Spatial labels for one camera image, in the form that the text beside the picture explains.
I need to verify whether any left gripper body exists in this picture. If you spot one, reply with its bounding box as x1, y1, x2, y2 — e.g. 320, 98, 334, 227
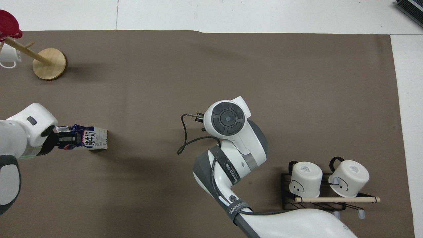
37, 132, 62, 156

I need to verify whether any blue and white milk carton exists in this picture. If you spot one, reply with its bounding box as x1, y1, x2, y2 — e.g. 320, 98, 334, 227
56, 124, 108, 151

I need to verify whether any plain white cup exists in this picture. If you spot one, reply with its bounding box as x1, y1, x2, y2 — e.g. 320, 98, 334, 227
0, 43, 23, 68

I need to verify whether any red cup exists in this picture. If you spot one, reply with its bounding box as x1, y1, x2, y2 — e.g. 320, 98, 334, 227
0, 9, 23, 42

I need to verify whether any wooden mug tree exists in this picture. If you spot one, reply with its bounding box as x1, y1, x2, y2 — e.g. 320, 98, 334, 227
0, 36, 67, 81

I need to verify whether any white mug with face print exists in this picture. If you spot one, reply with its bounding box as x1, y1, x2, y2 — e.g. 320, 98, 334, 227
328, 156, 370, 198
288, 161, 323, 197

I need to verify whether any wooden rod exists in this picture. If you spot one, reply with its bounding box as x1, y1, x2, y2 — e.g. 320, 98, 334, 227
295, 196, 381, 203

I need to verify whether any black ribbed object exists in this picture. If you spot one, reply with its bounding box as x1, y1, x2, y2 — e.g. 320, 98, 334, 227
395, 0, 423, 29

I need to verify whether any black cable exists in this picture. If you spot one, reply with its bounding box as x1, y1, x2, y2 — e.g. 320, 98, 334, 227
177, 112, 222, 155

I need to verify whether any black wire rack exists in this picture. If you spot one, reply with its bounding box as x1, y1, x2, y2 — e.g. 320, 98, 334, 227
281, 172, 368, 219

